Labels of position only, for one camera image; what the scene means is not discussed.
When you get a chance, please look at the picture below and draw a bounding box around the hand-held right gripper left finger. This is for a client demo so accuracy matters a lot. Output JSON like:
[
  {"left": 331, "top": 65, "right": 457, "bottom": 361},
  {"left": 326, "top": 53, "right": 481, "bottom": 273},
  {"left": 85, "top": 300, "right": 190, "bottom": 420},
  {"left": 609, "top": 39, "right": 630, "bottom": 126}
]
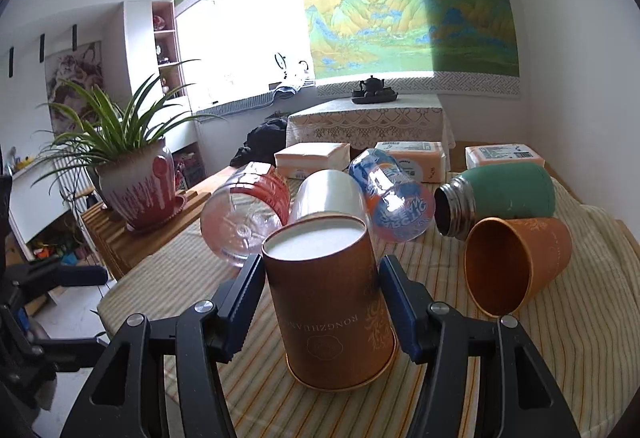
[{"left": 60, "top": 254, "right": 266, "bottom": 438}]

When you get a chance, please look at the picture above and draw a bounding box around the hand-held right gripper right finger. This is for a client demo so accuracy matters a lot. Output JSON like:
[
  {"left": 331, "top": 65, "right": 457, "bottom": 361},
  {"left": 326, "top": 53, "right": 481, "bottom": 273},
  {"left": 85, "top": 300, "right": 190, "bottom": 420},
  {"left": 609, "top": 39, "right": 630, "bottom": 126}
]
[{"left": 379, "top": 256, "right": 582, "bottom": 438}]

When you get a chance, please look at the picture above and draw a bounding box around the brown paper cup white base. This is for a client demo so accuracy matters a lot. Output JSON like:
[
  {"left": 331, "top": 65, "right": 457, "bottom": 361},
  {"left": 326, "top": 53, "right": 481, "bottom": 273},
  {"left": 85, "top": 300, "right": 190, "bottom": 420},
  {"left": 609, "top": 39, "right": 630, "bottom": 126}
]
[{"left": 261, "top": 213, "right": 397, "bottom": 391}]

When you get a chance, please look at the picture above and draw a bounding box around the red striped clear plastic cup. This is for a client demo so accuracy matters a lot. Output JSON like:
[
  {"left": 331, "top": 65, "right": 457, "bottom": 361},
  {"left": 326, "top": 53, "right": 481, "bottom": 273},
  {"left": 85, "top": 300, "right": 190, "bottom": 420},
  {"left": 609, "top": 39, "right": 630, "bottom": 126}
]
[{"left": 200, "top": 162, "right": 292, "bottom": 269}]

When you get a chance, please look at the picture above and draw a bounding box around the blue orange printed plastic cup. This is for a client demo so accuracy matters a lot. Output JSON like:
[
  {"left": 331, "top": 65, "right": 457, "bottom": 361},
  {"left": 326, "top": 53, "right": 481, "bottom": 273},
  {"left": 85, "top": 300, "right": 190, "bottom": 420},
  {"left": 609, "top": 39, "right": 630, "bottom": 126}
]
[{"left": 348, "top": 149, "right": 437, "bottom": 243}]

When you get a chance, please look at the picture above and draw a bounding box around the wooden side table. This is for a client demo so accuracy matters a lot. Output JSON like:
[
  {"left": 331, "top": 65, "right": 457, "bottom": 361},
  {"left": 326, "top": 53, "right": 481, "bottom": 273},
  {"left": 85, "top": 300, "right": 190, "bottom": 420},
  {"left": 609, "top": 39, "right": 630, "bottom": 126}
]
[{"left": 80, "top": 166, "right": 236, "bottom": 281}]

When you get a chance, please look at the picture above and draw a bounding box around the orange tissue pack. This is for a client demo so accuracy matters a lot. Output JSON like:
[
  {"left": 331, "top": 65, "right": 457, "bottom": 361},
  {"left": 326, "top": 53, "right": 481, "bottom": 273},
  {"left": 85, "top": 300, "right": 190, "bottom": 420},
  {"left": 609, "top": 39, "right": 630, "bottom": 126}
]
[
  {"left": 465, "top": 144, "right": 547, "bottom": 169},
  {"left": 374, "top": 141, "right": 447, "bottom": 183}
]

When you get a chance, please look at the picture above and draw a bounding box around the green steel thermos bottle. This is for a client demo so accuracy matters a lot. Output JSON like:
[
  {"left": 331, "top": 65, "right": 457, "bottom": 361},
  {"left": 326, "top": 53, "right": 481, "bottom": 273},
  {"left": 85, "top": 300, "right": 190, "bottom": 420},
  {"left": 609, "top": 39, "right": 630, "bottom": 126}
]
[{"left": 434, "top": 163, "right": 556, "bottom": 237}]

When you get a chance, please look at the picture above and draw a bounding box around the white tissue pack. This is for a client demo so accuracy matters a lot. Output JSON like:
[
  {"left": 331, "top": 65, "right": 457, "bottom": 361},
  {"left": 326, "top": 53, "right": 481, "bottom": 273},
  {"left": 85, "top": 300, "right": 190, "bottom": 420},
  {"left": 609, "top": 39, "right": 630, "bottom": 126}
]
[{"left": 274, "top": 141, "right": 351, "bottom": 179}]

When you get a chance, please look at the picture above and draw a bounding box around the black clothing pile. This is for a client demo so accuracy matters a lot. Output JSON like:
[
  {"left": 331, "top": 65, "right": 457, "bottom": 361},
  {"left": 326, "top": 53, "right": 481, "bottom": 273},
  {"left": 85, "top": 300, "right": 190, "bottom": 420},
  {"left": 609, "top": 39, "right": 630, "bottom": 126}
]
[{"left": 229, "top": 119, "right": 289, "bottom": 167}]

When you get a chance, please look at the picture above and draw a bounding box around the spider plant in red-white pot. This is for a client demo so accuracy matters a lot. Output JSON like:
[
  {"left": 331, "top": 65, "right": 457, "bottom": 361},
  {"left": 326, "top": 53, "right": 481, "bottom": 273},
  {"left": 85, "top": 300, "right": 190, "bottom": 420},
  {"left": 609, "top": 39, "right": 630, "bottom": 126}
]
[{"left": 30, "top": 59, "right": 228, "bottom": 233}]

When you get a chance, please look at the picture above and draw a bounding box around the striped yellow cloth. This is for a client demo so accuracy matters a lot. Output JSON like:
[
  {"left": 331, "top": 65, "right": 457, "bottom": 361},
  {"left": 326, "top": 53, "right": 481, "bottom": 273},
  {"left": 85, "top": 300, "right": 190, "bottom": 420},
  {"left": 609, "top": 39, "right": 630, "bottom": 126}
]
[{"left": 98, "top": 170, "right": 640, "bottom": 438}]

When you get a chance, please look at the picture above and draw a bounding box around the small covered table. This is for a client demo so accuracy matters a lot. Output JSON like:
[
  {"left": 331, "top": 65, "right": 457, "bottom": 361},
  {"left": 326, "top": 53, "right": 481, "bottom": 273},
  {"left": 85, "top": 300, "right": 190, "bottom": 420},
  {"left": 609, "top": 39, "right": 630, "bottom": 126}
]
[{"left": 286, "top": 94, "right": 456, "bottom": 149}]

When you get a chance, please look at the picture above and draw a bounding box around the blue towel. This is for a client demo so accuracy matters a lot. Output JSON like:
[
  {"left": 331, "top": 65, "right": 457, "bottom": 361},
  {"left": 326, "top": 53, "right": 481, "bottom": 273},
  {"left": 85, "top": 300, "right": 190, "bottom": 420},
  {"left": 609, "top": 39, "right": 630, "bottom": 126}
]
[{"left": 274, "top": 82, "right": 307, "bottom": 99}]

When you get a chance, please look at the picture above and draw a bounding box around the black teapot set on tray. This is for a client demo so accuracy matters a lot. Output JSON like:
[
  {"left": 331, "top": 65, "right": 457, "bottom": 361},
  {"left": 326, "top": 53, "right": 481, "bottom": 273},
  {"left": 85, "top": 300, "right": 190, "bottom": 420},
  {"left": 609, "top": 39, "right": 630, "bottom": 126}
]
[{"left": 350, "top": 74, "right": 399, "bottom": 104}]

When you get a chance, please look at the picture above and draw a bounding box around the white shelf unit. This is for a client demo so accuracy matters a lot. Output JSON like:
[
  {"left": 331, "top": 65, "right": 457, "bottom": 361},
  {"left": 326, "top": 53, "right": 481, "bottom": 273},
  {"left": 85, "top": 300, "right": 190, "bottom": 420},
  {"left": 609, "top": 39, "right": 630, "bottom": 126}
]
[{"left": 122, "top": 0, "right": 205, "bottom": 189}]

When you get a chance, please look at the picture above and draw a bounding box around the landscape painting curtain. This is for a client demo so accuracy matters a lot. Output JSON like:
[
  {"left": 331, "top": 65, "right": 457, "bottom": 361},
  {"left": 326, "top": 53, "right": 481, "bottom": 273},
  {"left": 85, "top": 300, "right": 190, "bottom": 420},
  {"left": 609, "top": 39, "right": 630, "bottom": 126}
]
[{"left": 286, "top": 0, "right": 522, "bottom": 99}]

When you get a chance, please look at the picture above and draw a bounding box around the wall poster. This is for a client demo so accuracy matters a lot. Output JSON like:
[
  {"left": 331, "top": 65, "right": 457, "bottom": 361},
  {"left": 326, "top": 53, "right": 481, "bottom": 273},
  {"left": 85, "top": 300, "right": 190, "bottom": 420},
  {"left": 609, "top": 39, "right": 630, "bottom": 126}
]
[{"left": 44, "top": 40, "right": 107, "bottom": 139}]

